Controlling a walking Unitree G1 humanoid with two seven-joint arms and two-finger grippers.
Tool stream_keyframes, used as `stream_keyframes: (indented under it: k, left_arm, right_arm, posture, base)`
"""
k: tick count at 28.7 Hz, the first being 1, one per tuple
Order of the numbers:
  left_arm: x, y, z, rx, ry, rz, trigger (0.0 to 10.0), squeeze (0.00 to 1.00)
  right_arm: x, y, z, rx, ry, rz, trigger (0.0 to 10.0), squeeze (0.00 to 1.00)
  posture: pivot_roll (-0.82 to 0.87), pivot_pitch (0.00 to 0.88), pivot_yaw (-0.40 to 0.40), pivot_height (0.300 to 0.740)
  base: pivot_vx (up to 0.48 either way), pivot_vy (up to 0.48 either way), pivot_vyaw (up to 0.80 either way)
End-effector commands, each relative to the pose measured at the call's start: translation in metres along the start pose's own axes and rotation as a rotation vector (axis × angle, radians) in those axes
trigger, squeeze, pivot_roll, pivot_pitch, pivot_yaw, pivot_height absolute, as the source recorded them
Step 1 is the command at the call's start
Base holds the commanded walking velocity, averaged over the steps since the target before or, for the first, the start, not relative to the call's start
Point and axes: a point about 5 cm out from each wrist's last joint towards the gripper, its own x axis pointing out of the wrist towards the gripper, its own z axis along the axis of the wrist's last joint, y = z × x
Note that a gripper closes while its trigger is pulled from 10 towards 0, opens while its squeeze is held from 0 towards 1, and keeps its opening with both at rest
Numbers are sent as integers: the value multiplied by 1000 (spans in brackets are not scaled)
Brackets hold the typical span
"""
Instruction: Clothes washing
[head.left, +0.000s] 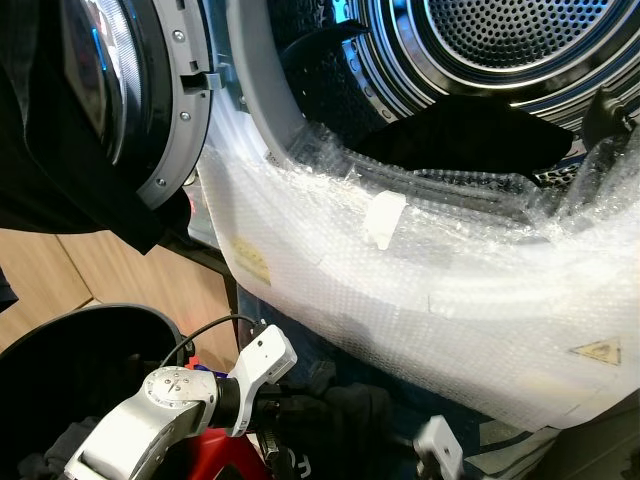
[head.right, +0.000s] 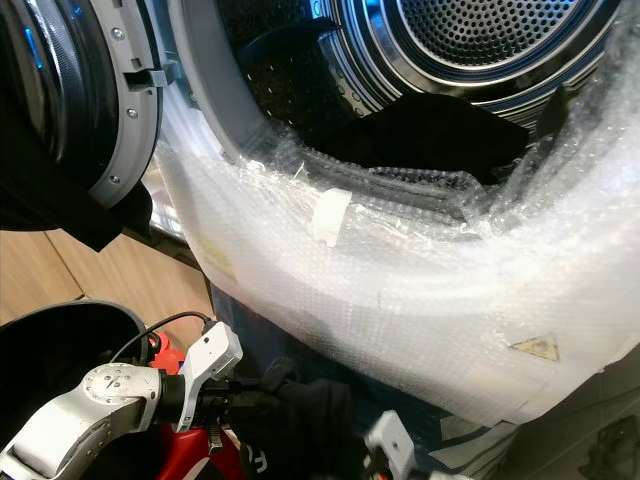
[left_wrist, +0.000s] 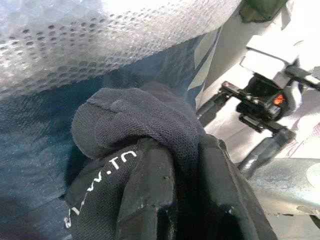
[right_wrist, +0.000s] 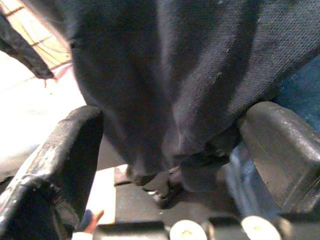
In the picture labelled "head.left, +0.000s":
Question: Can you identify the dark clothes pile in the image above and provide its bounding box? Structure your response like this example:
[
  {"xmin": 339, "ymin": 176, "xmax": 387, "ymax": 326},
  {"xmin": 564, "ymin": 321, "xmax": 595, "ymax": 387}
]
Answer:
[{"xmin": 20, "ymin": 420, "xmax": 101, "ymax": 480}]

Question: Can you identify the red plastic container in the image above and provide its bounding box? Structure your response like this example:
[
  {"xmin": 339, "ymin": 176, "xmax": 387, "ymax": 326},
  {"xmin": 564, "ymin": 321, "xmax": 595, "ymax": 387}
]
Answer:
[{"xmin": 165, "ymin": 425, "xmax": 291, "ymax": 480}]

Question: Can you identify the faded yellow sticker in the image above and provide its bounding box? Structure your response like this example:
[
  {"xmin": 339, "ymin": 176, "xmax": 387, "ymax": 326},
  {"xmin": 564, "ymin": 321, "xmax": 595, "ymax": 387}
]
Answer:
[{"xmin": 230, "ymin": 240, "xmax": 273, "ymax": 286}]

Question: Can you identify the clear bubble wrap sheet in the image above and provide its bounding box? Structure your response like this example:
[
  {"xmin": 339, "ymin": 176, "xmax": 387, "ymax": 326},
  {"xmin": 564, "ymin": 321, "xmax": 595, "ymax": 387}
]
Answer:
[{"xmin": 197, "ymin": 100, "xmax": 640, "ymax": 431}]

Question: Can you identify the black round laundry basket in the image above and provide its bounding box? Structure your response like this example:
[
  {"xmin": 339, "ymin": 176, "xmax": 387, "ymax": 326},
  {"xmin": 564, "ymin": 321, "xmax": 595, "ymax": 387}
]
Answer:
[{"xmin": 0, "ymin": 303, "xmax": 191, "ymax": 480}]

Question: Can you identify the yellow triangle warning sticker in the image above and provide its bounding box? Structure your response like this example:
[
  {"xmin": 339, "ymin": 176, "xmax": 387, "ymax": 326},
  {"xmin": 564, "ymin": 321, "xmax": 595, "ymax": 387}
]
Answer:
[{"xmin": 570, "ymin": 340, "xmax": 623, "ymax": 366}]

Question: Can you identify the round grey washer door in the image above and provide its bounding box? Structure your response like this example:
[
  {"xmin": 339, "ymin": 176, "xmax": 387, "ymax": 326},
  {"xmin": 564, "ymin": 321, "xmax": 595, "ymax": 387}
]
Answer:
[{"xmin": 60, "ymin": 0, "xmax": 223, "ymax": 211}]

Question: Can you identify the perforated steel washer drum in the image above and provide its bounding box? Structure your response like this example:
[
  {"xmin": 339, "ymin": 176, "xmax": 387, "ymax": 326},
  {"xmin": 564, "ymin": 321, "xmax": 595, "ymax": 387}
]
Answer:
[{"xmin": 280, "ymin": 0, "xmax": 640, "ymax": 201}]

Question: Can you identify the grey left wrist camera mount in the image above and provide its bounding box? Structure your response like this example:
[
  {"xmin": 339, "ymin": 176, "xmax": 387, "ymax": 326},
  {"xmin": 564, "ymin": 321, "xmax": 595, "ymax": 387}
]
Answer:
[{"xmin": 228, "ymin": 323, "xmax": 299, "ymax": 438}]

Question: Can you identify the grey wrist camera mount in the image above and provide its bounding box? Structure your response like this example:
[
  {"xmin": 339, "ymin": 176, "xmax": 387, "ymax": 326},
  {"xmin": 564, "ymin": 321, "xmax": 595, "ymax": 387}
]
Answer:
[
  {"xmin": 228, "ymin": 323, "xmax": 299, "ymax": 438},
  {"xmin": 413, "ymin": 415, "xmax": 466, "ymax": 480}
]

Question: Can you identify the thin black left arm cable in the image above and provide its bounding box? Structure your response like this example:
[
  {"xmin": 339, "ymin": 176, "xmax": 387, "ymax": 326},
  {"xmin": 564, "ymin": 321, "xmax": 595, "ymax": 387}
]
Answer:
[{"xmin": 160, "ymin": 315, "xmax": 263, "ymax": 371}]

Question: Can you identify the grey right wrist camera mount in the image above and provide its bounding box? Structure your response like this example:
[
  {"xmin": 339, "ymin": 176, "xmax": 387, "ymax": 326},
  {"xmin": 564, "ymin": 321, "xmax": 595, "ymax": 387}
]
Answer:
[{"xmin": 413, "ymin": 415, "xmax": 466, "ymax": 480}]

